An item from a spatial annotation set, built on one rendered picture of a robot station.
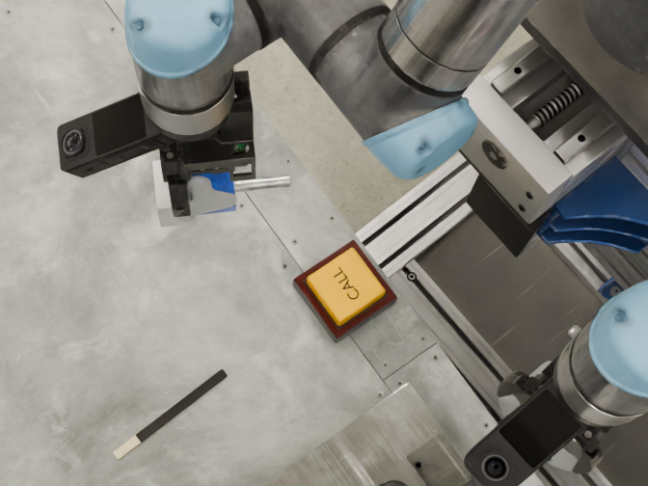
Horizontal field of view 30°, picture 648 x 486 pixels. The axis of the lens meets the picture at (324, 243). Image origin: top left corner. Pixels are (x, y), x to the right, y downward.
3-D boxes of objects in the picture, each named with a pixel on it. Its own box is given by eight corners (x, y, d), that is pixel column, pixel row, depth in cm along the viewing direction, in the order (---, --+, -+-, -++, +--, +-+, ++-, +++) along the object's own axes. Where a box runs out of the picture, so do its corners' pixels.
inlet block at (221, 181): (285, 167, 123) (287, 147, 117) (291, 213, 121) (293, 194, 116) (155, 180, 121) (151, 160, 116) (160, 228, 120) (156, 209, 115)
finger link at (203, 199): (240, 238, 115) (236, 184, 108) (178, 245, 115) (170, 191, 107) (237, 211, 117) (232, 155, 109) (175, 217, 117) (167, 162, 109)
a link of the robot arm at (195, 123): (140, 121, 92) (131, 24, 94) (146, 144, 96) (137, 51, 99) (238, 111, 92) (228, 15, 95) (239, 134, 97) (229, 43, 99)
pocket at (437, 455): (438, 435, 120) (444, 429, 116) (471, 479, 119) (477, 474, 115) (401, 462, 119) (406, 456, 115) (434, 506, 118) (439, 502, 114)
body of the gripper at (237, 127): (256, 185, 108) (256, 132, 97) (159, 195, 107) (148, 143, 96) (246, 107, 110) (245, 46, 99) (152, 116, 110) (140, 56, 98)
